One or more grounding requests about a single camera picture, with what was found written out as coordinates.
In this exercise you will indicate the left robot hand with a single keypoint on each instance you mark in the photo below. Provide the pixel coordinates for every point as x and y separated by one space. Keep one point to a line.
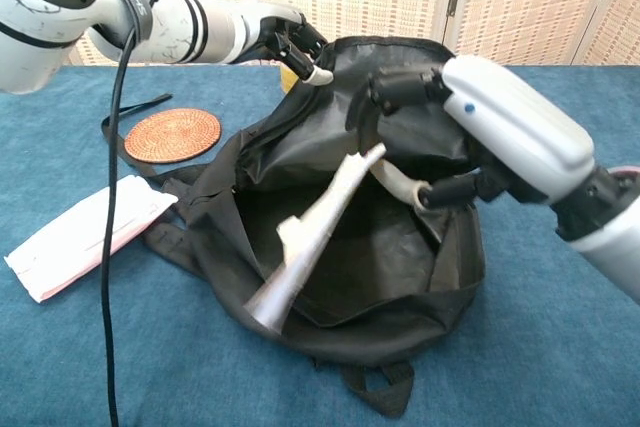
270 29

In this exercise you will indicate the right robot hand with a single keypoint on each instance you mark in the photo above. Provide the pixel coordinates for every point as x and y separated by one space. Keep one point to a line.
515 117

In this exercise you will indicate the black fabric backpack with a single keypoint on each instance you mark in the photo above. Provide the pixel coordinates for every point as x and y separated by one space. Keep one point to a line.
375 257

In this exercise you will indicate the white notebook with yellow spine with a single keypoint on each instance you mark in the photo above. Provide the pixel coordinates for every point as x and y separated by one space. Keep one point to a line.
310 237

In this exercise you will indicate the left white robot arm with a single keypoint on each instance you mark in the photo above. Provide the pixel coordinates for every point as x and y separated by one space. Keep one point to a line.
170 27

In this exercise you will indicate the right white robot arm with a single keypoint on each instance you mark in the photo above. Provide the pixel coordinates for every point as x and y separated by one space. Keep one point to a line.
615 257

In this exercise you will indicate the clear packing tape roll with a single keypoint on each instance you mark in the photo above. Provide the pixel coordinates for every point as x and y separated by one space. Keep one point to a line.
287 79

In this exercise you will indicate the metal screen hinge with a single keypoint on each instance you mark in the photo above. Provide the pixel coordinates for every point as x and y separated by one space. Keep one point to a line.
454 2

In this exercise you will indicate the round woven rattan coaster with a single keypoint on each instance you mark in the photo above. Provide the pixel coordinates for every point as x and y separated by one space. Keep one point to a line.
172 136

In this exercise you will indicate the pink and white tissue pack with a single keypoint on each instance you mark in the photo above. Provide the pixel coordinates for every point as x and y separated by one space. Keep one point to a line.
50 252

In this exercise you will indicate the blue tablecloth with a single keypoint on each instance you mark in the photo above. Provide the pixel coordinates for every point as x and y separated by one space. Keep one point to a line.
100 372

